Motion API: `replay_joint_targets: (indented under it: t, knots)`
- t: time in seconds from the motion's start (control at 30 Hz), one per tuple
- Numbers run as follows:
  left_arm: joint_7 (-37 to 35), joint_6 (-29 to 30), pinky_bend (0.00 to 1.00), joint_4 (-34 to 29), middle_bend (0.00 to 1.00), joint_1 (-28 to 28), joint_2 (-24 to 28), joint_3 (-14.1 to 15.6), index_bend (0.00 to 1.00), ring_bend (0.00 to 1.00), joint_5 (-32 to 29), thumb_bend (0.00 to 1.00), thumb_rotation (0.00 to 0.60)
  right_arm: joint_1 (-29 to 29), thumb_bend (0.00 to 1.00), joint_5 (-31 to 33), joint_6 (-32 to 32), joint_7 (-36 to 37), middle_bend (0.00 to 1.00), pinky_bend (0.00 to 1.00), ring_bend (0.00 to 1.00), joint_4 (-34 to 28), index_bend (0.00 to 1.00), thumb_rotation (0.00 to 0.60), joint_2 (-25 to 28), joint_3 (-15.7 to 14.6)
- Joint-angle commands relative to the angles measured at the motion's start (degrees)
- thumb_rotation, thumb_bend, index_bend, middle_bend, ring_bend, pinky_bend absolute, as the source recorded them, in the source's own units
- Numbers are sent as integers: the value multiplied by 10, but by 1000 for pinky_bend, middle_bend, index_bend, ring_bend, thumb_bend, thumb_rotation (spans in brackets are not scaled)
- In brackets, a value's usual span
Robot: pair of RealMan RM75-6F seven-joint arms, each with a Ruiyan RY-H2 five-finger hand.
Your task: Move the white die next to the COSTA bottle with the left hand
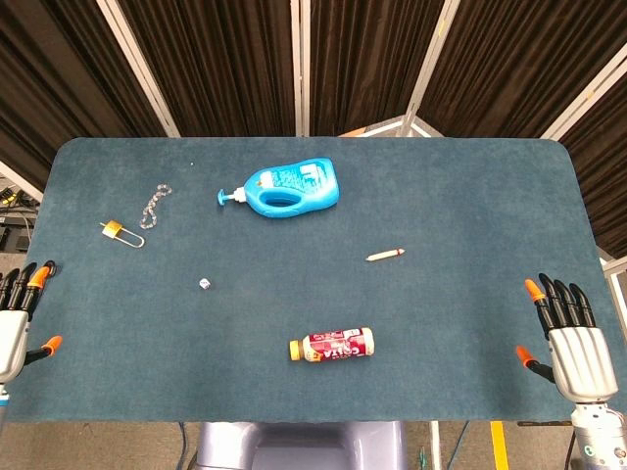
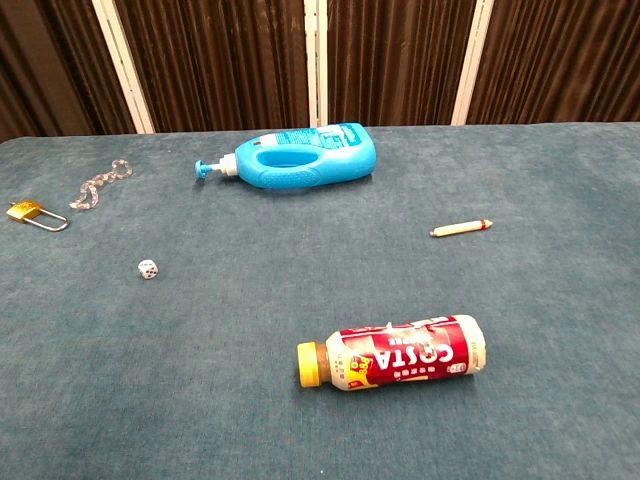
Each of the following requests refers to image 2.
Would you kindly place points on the blue pump detergent bottle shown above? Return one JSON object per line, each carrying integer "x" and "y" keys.
{"x": 310, "y": 157}

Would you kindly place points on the white screen frame post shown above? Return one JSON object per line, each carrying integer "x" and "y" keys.
{"x": 316, "y": 62}
{"x": 125, "y": 65}
{"x": 472, "y": 62}

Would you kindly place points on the white die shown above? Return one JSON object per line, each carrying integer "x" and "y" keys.
{"x": 148, "y": 269}

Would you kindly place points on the dark brown pleated curtain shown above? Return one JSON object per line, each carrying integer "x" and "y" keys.
{"x": 225, "y": 60}

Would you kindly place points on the red Costa coffee bottle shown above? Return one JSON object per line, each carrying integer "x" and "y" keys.
{"x": 400, "y": 355}

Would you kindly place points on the brass padlock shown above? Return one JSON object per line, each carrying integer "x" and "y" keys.
{"x": 25, "y": 211}

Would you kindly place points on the teal table cloth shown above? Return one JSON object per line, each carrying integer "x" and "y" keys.
{"x": 320, "y": 310}

